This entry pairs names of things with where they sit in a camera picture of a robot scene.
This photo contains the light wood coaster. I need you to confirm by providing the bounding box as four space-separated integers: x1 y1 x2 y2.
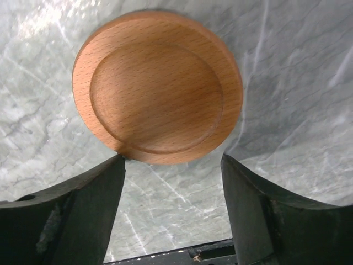
72 10 243 164

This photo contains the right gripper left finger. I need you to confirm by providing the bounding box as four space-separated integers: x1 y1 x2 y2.
1 155 126 264

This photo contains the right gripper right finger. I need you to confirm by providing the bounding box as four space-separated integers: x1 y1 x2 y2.
221 155 352 264

